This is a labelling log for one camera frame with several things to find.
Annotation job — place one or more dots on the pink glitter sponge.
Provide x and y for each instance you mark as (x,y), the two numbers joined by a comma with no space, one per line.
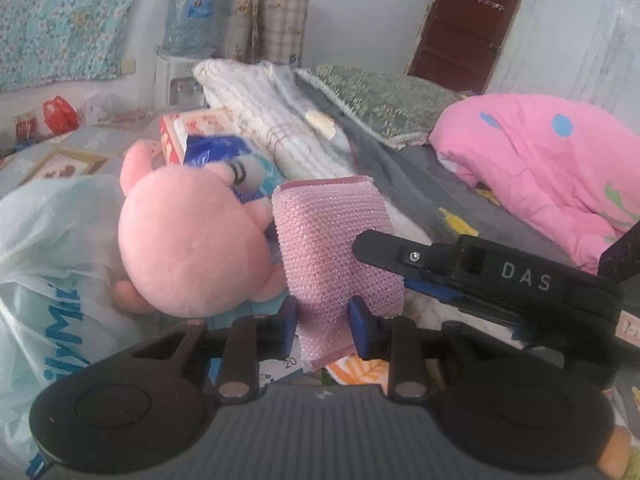
(325,230)

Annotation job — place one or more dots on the orange leaf print cloth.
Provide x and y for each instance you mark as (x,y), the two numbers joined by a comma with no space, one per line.
(355,371)

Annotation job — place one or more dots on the white plastic bag blue print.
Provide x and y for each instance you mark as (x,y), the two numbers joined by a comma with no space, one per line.
(45,270)

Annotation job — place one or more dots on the pink plush toy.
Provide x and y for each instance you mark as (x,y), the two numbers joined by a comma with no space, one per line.
(190,240)

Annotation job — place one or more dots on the green patterned cushion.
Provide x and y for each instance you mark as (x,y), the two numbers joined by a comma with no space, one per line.
(380,95)

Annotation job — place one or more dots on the blue water bottle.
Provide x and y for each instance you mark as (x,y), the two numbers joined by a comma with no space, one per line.
(192,20)

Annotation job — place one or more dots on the blue foil packet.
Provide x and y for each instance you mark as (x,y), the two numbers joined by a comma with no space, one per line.
(217,147)

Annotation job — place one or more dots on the clear plastic bag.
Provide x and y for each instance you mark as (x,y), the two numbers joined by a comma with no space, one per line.
(102,107)

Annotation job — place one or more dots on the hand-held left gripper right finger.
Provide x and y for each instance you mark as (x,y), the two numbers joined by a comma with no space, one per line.
(360,327)

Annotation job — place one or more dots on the teal floral cloth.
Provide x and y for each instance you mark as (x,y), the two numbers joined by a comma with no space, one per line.
(65,15)

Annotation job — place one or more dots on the white wardrobe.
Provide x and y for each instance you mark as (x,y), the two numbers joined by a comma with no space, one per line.
(570,35)

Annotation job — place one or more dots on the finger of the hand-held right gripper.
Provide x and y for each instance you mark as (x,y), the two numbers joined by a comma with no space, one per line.
(395,255)
(435,291)

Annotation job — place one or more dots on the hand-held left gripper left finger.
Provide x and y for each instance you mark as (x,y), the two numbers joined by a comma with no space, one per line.
(287,322)

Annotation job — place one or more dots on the white water dispenser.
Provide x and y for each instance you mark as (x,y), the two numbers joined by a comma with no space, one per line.
(172,82)

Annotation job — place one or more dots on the brown door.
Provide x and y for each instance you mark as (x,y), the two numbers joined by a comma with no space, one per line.
(465,25)

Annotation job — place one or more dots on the pink quilt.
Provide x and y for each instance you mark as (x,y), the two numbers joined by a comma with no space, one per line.
(540,160)

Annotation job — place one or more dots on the fruit print bed cover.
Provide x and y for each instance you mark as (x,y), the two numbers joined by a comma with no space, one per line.
(65,160)

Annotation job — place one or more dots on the white knitted blanket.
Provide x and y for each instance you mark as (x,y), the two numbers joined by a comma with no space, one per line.
(250,95)

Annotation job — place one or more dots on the red plastic bag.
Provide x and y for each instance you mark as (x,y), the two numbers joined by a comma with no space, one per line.
(60,115)

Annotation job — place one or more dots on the small cream tube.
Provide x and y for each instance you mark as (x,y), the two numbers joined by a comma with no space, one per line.
(321,124)

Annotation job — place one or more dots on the red and white carton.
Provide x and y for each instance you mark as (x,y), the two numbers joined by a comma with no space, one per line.
(200,122)

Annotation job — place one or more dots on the rolled plaid mat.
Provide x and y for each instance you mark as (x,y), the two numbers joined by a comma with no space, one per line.
(282,25)

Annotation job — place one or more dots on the beige wall socket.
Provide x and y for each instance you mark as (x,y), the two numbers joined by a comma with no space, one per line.
(129,66)

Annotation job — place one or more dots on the rolled floral mat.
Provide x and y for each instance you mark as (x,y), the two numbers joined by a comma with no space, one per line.
(240,22)

